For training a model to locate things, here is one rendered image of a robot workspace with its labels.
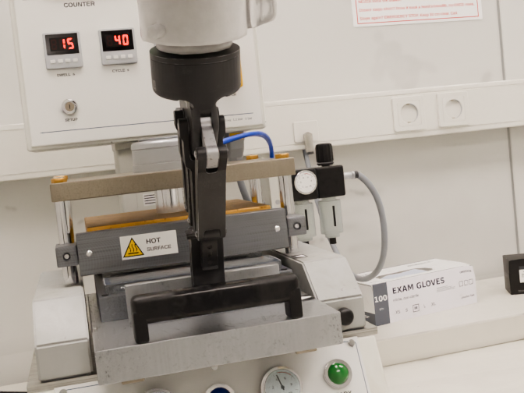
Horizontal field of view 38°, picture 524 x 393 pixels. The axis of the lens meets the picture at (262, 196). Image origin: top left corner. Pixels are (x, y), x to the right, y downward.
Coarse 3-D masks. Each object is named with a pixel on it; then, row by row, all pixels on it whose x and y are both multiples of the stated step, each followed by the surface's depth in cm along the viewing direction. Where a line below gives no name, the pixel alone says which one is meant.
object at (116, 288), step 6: (240, 258) 85; (252, 264) 85; (258, 264) 80; (156, 270) 83; (168, 276) 78; (174, 276) 78; (126, 282) 82; (132, 282) 77; (108, 288) 76; (114, 288) 76; (120, 288) 76
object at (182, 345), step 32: (128, 288) 71; (160, 288) 72; (96, 320) 76; (128, 320) 74; (192, 320) 71; (224, 320) 70; (256, 320) 69; (288, 320) 68; (320, 320) 68; (96, 352) 64; (128, 352) 64; (160, 352) 65; (192, 352) 66; (224, 352) 66; (256, 352) 67; (288, 352) 68
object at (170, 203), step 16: (160, 192) 90; (176, 192) 90; (160, 208) 91; (176, 208) 90; (240, 208) 86; (256, 208) 86; (96, 224) 85; (112, 224) 83; (128, 224) 82; (144, 224) 83
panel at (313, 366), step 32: (320, 352) 76; (352, 352) 76; (96, 384) 71; (128, 384) 71; (160, 384) 72; (192, 384) 72; (224, 384) 73; (256, 384) 74; (320, 384) 75; (352, 384) 75
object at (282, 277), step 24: (192, 288) 66; (216, 288) 66; (240, 288) 67; (264, 288) 67; (288, 288) 68; (144, 312) 65; (168, 312) 65; (192, 312) 66; (216, 312) 66; (288, 312) 69; (144, 336) 65
